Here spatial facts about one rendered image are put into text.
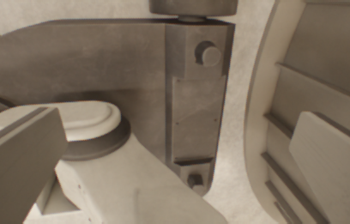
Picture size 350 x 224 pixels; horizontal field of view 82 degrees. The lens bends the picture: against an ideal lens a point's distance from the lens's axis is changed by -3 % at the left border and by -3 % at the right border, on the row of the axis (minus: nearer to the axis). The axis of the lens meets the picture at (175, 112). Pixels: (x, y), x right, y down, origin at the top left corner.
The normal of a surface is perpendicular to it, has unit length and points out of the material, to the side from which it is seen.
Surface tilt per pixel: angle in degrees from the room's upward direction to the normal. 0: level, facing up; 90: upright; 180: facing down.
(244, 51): 0
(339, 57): 90
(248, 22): 0
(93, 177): 90
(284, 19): 0
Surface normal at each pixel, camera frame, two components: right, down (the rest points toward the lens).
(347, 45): -0.97, -0.06
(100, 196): 0.02, -0.88
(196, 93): 0.19, 0.47
